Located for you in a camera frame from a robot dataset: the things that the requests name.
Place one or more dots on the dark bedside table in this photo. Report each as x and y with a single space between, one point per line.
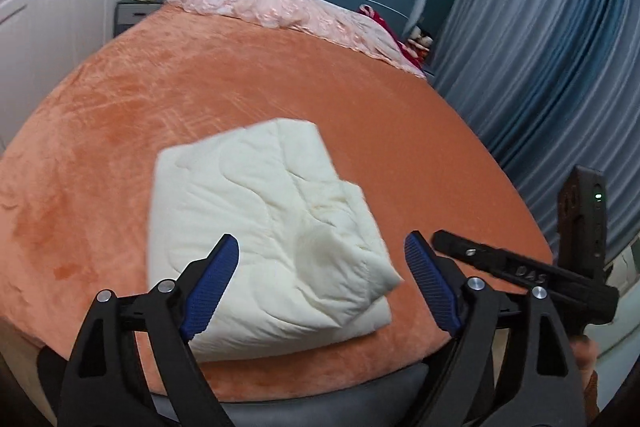
129 12

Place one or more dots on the pink embroidered quilt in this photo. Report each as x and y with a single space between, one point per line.
318 18

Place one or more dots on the plush dolls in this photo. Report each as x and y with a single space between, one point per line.
420 47

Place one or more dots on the dark bed frame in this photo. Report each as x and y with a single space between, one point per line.
380 402

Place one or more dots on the orange plush bedspread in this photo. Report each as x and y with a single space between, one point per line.
76 179

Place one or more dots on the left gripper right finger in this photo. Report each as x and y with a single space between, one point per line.
510 363

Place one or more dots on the right hand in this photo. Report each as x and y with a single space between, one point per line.
586 353

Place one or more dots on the cream quilted jacket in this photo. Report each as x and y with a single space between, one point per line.
313 266

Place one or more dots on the grey-blue curtain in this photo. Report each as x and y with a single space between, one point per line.
548 85

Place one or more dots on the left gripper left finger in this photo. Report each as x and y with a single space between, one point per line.
104 382

